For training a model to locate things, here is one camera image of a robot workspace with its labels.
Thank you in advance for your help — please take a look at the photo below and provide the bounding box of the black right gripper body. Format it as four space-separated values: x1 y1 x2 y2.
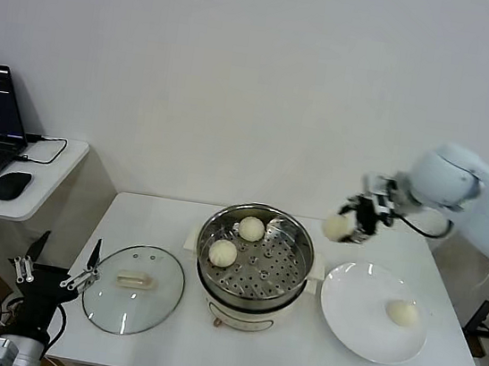
350 193 387 248

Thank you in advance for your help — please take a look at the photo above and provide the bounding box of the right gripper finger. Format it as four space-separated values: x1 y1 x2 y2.
333 193 364 218
337 232 364 248

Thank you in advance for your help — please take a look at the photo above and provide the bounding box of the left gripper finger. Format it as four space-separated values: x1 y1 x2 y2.
10 226 53 286
58 234 106 294

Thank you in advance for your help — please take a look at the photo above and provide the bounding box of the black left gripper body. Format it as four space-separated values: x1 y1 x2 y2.
7 260 83 345

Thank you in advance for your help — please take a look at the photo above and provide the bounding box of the white steamed baozi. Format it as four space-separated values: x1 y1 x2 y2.
207 237 240 269
320 211 358 246
236 214 267 243
383 297 422 329

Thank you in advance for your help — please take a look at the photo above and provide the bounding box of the round glass pot lid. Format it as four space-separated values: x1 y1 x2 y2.
78 237 191 343

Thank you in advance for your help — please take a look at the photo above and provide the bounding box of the stainless steel steamer basket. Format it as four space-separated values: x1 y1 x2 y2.
176 193 335 324

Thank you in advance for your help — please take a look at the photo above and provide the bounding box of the white rounded side table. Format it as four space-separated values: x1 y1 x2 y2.
0 129 125 336

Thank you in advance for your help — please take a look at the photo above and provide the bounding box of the round white plate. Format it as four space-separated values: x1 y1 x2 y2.
312 257 436 366

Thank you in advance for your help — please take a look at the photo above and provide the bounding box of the black computer mouse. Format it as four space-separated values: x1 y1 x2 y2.
0 168 34 204

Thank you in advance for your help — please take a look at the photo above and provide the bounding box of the cream electric cooker pot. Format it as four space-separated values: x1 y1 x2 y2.
193 263 319 341

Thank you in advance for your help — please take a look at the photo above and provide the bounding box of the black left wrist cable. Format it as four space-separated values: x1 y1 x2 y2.
39 301 71 362

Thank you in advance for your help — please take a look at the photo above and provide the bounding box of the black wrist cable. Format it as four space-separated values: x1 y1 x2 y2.
393 211 456 242
39 301 71 362

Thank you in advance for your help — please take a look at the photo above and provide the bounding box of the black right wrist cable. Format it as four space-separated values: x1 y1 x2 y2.
393 211 456 242

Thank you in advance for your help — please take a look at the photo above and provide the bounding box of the black laptop cable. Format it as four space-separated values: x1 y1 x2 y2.
16 130 71 168

